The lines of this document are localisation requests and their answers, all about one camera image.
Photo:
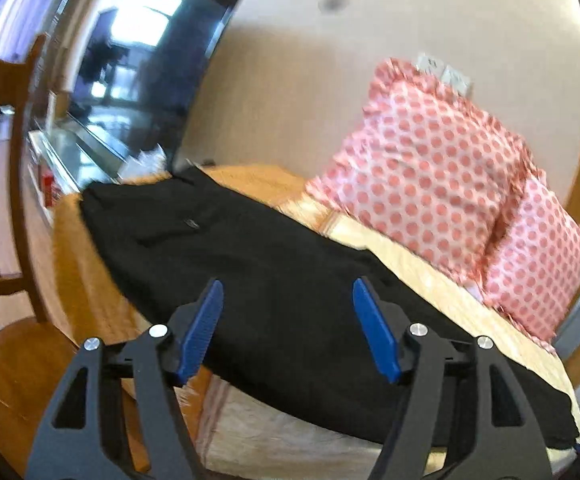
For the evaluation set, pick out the wooden chair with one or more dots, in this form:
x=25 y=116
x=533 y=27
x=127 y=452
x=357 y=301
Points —
x=34 y=353

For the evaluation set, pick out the white wall socket plate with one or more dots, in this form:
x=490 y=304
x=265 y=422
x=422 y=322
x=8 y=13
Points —
x=430 y=65

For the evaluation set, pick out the small pink polka-dot pillow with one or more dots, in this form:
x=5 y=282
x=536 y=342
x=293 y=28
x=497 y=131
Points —
x=532 y=266

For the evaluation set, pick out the black pants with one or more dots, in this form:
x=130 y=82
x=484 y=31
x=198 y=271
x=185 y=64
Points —
x=288 y=334

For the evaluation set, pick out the large pink polka-dot pillow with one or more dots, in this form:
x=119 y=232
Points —
x=428 y=169

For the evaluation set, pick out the glass TV stand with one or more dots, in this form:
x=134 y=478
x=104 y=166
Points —
x=66 y=158

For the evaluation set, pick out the black flat-screen television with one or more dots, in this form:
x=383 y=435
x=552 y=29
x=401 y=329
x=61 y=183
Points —
x=141 y=71

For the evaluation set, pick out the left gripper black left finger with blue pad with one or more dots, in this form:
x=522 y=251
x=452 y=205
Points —
x=82 y=434

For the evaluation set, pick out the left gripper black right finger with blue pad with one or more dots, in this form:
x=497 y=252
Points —
x=466 y=415

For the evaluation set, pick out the crumpled white plastic bag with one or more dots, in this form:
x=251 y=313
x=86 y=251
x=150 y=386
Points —
x=144 y=164

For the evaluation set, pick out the white wall switch plate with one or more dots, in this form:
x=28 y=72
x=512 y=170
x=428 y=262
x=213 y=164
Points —
x=456 y=80

